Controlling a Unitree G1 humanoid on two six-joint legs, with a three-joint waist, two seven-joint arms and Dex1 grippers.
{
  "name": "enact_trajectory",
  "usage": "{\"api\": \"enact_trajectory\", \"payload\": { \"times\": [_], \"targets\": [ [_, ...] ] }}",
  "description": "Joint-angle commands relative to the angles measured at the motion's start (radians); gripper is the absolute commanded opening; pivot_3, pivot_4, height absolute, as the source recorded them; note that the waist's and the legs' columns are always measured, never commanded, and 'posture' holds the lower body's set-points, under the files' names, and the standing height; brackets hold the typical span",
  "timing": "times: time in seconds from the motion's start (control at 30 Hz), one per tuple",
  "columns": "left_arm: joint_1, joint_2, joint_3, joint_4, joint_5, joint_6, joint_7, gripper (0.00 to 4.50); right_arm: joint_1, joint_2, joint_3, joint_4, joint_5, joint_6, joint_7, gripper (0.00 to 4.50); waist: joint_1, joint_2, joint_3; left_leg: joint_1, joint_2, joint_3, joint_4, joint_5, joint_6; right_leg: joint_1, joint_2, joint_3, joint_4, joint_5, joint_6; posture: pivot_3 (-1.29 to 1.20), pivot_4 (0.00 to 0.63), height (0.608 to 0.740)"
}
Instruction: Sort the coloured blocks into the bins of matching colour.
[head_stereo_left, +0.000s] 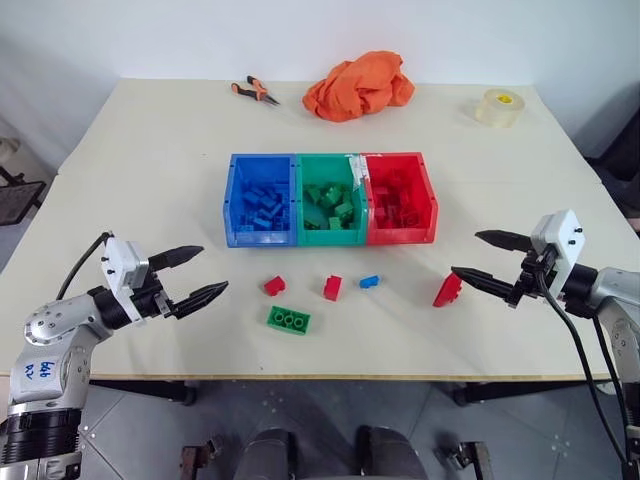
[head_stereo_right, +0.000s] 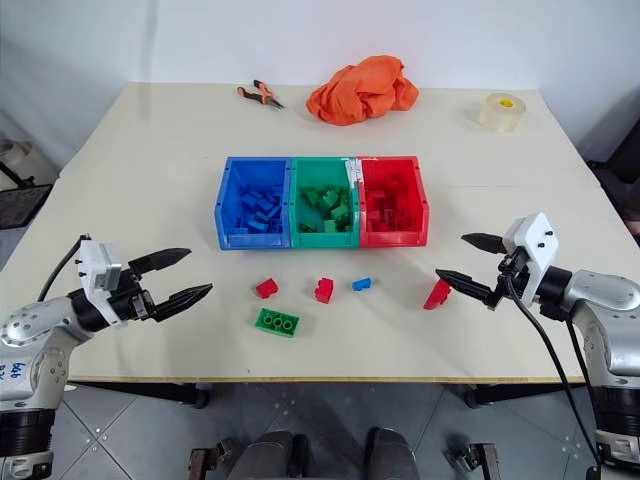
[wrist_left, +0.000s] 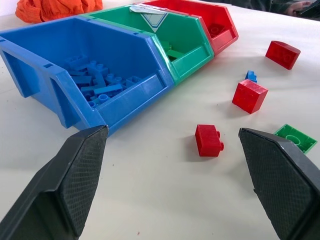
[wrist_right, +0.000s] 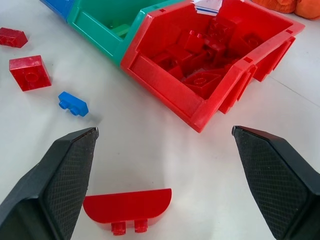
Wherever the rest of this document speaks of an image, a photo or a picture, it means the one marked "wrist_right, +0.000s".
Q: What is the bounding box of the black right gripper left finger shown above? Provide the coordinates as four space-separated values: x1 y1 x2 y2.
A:
0 126 99 240

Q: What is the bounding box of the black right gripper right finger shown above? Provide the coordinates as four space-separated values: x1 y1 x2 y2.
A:
231 125 320 240

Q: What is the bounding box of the red half-round building brick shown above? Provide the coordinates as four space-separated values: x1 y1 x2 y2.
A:
82 188 173 237

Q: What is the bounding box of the small blue building brick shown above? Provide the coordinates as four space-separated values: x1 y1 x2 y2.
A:
57 91 90 117

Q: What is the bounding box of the red square building brick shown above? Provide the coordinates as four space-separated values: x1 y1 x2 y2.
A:
8 54 53 93

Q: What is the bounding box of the red wedge brick with stud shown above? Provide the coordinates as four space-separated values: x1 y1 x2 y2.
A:
180 68 224 100

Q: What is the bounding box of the red plastic storage bin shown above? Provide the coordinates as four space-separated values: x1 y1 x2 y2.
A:
120 0 306 134

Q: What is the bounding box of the green plastic storage bin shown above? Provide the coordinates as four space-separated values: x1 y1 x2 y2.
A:
66 0 187 69

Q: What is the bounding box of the red sloped building brick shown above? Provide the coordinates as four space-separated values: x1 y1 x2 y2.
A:
0 26 29 49

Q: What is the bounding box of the red flat building brick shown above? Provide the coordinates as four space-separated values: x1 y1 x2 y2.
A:
151 50 185 76

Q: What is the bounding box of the red cube building brick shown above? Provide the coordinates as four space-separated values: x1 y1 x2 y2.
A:
184 29 208 55

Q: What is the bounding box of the dark red studded brick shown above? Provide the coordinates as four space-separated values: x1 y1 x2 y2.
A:
207 17 239 43

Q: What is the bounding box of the green building brick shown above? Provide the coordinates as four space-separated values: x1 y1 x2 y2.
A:
109 22 131 40

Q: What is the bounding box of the blue plastic storage bin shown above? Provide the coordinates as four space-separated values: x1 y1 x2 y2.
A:
39 0 76 24

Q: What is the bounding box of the orange crumpled object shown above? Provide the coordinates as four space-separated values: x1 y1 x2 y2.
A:
251 0 304 14
292 0 320 21

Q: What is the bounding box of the white paper label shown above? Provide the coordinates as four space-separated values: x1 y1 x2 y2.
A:
192 0 224 18

